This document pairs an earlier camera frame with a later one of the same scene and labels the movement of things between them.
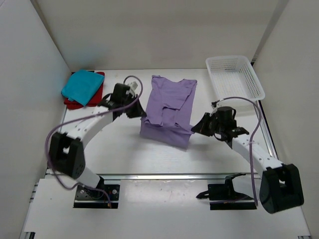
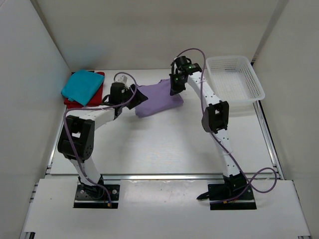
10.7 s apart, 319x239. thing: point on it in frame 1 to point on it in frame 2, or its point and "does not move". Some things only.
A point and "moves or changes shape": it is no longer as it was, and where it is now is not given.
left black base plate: [103, 196] does not move
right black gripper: [201, 128] to [175, 89]
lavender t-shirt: [168, 114] moves or changes shape
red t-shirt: [73, 105] does not move
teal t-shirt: [81, 86] does not move
